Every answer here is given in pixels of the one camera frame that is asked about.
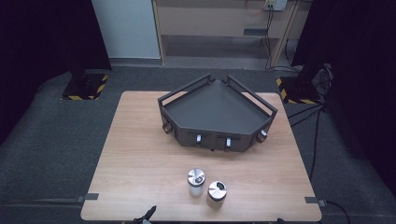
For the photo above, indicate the grey table edge clip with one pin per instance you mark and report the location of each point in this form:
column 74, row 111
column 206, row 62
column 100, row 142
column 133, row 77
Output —
column 88, row 197
column 314, row 201

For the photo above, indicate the grey label on shelf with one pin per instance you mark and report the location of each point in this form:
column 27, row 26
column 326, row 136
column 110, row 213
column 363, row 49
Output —
column 255, row 31

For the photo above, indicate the white power strip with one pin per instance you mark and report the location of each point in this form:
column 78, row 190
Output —
column 276, row 4

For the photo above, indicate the glass jar with white powder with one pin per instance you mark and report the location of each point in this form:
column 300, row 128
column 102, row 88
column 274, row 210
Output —
column 196, row 182

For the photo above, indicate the black curtain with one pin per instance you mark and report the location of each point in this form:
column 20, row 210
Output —
column 358, row 62
column 40, row 40

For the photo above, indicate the glass jar with dark contents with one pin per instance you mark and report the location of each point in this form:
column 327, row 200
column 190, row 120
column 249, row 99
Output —
column 216, row 195

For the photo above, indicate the dark metal corner shelf rack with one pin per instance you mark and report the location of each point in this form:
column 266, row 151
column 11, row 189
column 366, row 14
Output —
column 214, row 109

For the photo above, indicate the white panel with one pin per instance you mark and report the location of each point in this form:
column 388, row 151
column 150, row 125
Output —
column 127, row 28

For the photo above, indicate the wooden shelf frame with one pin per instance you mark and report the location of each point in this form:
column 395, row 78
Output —
column 218, row 18

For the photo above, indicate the black stand base striped edge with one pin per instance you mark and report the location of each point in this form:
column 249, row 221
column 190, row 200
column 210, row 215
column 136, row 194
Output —
column 85, row 87
column 299, row 90

